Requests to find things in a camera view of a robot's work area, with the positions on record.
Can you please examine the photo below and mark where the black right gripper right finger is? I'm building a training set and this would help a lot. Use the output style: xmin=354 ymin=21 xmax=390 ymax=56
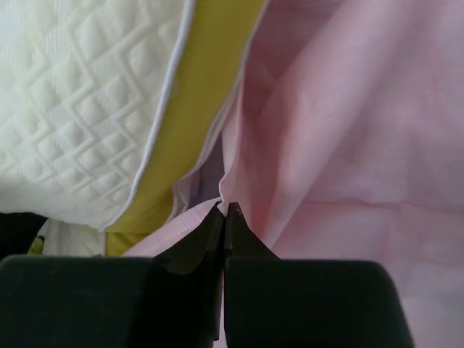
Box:
xmin=224 ymin=202 xmax=278 ymax=260

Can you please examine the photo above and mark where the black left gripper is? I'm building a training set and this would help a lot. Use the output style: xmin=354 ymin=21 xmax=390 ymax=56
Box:
xmin=0 ymin=212 xmax=47 ymax=259

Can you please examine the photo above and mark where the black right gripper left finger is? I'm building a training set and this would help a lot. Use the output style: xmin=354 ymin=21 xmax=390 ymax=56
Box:
xmin=153 ymin=203 xmax=224 ymax=275

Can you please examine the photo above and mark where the pink printed pillowcase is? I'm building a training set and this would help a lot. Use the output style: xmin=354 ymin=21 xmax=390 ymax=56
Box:
xmin=128 ymin=1 xmax=463 ymax=347

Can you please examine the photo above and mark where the cream quilted pillow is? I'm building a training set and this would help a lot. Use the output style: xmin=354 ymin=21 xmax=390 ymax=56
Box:
xmin=1 ymin=1 xmax=267 ymax=256

